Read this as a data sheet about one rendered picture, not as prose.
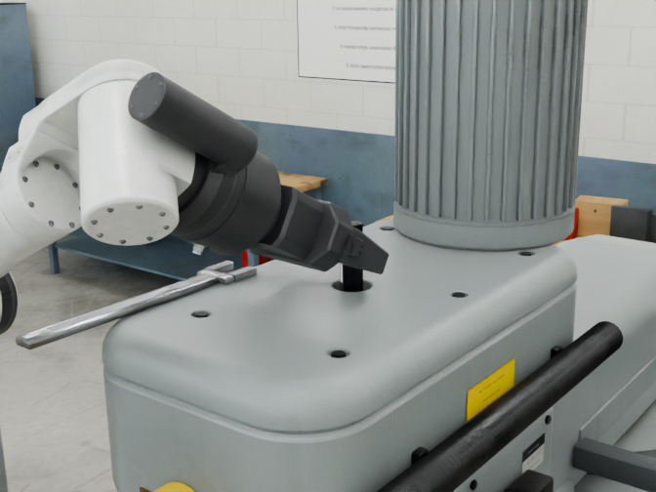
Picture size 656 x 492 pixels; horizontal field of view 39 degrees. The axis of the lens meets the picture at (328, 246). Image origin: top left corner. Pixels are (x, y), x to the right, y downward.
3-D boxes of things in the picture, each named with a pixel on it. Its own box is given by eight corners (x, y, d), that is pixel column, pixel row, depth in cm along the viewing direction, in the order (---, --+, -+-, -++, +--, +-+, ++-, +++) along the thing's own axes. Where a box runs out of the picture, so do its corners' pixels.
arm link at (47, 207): (195, 184, 64) (67, 254, 71) (185, 81, 68) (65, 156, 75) (126, 149, 59) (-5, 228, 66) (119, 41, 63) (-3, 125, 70)
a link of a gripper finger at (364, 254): (373, 279, 81) (333, 260, 76) (385, 245, 82) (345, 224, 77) (388, 283, 80) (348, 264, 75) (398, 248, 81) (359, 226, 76)
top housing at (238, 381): (320, 615, 65) (316, 409, 60) (83, 496, 80) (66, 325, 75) (584, 386, 100) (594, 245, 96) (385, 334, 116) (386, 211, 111)
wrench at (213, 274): (37, 354, 70) (36, 344, 69) (8, 343, 72) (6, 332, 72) (257, 274, 88) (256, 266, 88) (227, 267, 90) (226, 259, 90)
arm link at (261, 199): (228, 273, 83) (131, 233, 74) (263, 174, 84) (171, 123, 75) (333, 303, 75) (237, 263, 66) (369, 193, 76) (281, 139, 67)
